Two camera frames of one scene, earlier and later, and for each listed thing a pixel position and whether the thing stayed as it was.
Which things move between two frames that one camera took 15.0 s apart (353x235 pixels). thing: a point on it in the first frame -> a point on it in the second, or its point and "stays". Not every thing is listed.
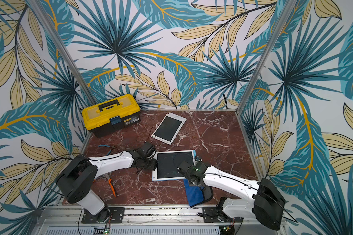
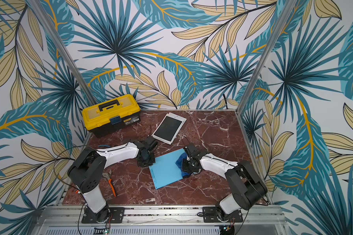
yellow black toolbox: x=109 y=116 stays
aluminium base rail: x=64 y=220 stays
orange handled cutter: x=108 y=176 stays
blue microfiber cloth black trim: x=197 y=195 -> x=185 y=174
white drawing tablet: x=169 y=128 stays
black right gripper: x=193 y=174 -> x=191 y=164
